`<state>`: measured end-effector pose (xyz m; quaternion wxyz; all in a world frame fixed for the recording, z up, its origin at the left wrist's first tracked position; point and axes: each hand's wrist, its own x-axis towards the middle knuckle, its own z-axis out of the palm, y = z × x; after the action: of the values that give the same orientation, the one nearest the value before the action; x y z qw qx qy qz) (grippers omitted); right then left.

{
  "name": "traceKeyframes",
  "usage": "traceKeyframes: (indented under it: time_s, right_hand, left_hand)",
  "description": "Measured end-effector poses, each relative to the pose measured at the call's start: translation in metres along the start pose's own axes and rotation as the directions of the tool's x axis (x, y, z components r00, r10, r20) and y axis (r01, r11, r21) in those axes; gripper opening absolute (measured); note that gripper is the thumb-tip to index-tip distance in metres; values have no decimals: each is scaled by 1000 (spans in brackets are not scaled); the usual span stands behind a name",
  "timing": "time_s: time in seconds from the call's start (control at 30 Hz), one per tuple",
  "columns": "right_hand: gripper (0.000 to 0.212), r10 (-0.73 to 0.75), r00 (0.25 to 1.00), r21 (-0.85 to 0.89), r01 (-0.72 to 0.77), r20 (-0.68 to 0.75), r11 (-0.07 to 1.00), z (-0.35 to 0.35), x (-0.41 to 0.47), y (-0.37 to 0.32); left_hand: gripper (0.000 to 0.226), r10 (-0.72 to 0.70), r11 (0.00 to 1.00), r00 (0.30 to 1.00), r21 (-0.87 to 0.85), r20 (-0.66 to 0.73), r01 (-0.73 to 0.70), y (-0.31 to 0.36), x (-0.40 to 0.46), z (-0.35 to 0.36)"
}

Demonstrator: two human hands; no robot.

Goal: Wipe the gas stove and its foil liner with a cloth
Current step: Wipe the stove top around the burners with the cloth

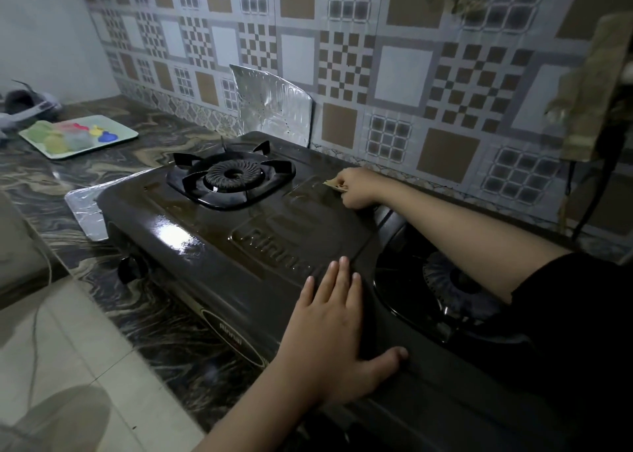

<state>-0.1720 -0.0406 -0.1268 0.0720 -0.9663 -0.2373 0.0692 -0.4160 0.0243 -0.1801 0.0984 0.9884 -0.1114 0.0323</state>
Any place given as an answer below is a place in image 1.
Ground person's left hand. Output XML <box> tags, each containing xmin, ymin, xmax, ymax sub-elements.
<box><xmin>274</xmin><ymin>256</ymin><xmax>409</xmax><ymax>408</ymax></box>

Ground person's right hand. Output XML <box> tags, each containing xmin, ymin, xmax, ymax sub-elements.
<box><xmin>334</xmin><ymin>167</ymin><xmax>392</xmax><ymax>210</ymax></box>

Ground person's left forearm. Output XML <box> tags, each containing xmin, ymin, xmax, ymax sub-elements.
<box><xmin>194</xmin><ymin>365</ymin><xmax>324</xmax><ymax>452</ymax></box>

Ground person's right forearm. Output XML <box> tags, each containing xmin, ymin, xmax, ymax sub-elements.
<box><xmin>382</xmin><ymin>177</ymin><xmax>573</xmax><ymax>305</ymax></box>

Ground dark brown gas stove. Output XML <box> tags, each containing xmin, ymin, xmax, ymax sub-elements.
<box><xmin>95</xmin><ymin>130</ymin><xmax>633</xmax><ymax>452</ymax></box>

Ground round black burner head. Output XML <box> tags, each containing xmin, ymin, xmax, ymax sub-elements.
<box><xmin>422</xmin><ymin>250</ymin><xmax>502</xmax><ymax>319</ymax></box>
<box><xmin>204</xmin><ymin>158</ymin><xmax>264</xmax><ymax>194</ymax></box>

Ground upright aluminium foil sheet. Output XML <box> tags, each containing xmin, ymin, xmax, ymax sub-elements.
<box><xmin>228</xmin><ymin>64</ymin><xmax>315</xmax><ymax>149</ymax></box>

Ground black stove knob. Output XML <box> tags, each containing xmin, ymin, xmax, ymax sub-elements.
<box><xmin>117</xmin><ymin>254</ymin><xmax>147</xmax><ymax>286</ymax></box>

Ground person's black sleeve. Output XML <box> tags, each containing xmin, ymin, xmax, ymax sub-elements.
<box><xmin>475</xmin><ymin>252</ymin><xmax>633</xmax><ymax>452</ymax></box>

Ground white rectangular tray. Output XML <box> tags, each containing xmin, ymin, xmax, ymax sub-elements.
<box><xmin>18</xmin><ymin>115</ymin><xmax>139</xmax><ymax>161</ymax></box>

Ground flat aluminium foil sheet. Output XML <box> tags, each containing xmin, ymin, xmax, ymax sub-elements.
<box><xmin>64</xmin><ymin>169</ymin><xmax>151</xmax><ymax>243</ymax></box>

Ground hanging olive cloth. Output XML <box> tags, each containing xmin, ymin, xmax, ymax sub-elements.
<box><xmin>544</xmin><ymin>11</ymin><xmax>633</xmax><ymax>164</ymax></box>

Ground pile of colourful plastic pieces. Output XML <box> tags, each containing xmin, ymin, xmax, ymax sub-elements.
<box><xmin>26</xmin><ymin>120</ymin><xmax>118</xmax><ymax>155</ymax></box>

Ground grey plastic appliance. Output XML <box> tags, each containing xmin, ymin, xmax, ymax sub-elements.
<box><xmin>0</xmin><ymin>80</ymin><xmax>63</xmax><ymax>133</ymax></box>

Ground black cable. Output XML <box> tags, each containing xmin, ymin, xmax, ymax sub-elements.
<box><xmin>564</xmin><ymin>120</ymin><xmax>628</xmax><ymax>242</ymax></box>

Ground thin white cable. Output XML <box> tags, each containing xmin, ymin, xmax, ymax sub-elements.
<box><xmin>26</xmin><ymin>246</ymin><xmax>54</xmax><ymax>410</ymax></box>

